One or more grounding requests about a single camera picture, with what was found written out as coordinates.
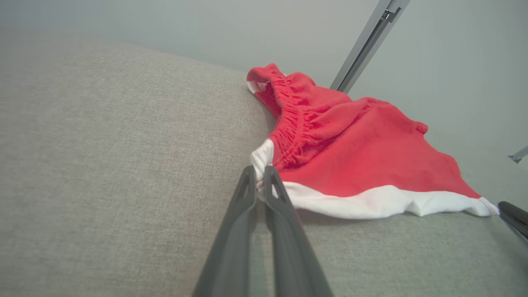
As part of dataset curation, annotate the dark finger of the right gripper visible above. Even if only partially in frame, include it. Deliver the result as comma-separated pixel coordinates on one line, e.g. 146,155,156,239
498,201,528,239

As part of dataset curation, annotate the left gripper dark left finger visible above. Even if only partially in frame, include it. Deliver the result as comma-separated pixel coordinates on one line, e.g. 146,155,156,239
192,165,258,297

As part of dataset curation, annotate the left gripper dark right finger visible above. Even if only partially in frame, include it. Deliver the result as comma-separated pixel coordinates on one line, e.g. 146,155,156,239
264,165,335,297

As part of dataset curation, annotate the red shorts white trim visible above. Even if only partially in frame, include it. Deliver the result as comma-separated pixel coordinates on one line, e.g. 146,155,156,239
246,63,500,220

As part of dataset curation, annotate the grey metal bracket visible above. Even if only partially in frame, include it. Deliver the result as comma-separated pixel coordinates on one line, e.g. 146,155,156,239
508,146,528,164

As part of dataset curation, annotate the grey vertical wall rail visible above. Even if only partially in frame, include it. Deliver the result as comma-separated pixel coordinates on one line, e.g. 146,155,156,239
330,0,411,94

